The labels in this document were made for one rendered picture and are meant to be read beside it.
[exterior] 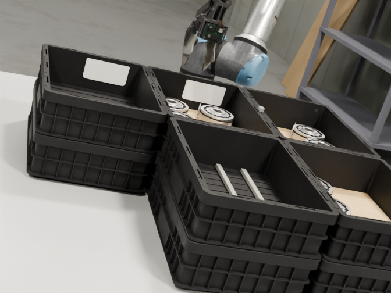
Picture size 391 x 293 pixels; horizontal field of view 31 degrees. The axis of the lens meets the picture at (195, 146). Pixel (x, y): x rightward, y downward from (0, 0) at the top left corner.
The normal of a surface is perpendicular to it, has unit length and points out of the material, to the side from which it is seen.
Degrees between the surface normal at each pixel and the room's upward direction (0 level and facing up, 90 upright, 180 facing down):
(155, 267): 0
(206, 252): 90
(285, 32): 90
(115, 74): 90
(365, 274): 90
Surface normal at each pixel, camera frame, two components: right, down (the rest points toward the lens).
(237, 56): -0.26, -0.25
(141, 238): 0.28, -0.90
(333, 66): -0.91, -0.13
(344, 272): 0.20, 0.41
